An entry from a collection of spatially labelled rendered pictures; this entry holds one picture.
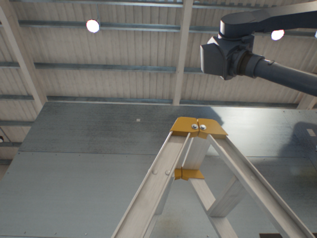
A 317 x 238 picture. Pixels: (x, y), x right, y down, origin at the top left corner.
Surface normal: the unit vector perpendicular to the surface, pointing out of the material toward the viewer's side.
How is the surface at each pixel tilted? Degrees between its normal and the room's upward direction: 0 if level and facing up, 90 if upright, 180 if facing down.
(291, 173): 90
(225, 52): 119
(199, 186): 92
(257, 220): 90
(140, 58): 177
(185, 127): 90
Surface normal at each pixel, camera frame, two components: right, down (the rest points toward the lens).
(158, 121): 0.04, -0.70
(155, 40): 0.00, 0.67
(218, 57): -0.72, 0.57
